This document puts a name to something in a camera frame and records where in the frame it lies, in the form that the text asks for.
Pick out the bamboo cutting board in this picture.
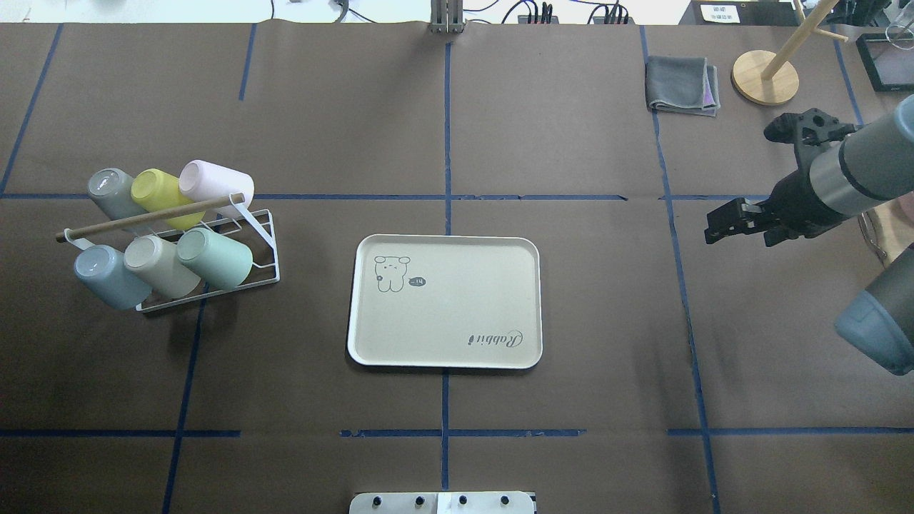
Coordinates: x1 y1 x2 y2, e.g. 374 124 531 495
856 201 913 268

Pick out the blue cup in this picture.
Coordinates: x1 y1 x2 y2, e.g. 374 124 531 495
73 245 151 310

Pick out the black box with label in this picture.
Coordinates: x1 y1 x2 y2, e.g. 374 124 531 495
679 1 751 26

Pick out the mint green cup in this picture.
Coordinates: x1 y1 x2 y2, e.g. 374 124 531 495
176 228 253 290

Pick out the beige cup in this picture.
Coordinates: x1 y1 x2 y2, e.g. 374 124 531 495
124 235 201 299

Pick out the pink cup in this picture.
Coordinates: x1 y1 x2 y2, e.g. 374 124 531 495
179 160 255 208

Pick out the white wire cup rack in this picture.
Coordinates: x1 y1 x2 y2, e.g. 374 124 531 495
56 193 281 313

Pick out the yellow cup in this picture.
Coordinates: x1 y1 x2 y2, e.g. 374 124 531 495
131 168 205 231

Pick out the cream rabbit tray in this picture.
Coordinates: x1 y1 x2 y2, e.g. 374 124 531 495
346 234 544 370

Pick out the aluminium frame post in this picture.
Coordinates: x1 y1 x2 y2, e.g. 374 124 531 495
428 0 466 34

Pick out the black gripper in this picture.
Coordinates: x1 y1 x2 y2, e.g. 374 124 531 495
704 170 843 247

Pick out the grey folded cloth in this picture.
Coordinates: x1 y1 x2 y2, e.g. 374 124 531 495
644 55 721 117

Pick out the black metal tray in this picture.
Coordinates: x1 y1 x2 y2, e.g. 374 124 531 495
855 34 913 92

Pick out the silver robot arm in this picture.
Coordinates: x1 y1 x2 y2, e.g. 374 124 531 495
704 97 913 376

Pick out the grey cup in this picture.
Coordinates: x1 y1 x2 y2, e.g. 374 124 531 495
87 167 148 221

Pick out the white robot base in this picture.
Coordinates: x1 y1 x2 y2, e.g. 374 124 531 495
348 490 538 513

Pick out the wooden mug tree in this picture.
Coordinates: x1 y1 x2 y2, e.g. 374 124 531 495
730 1 850 106

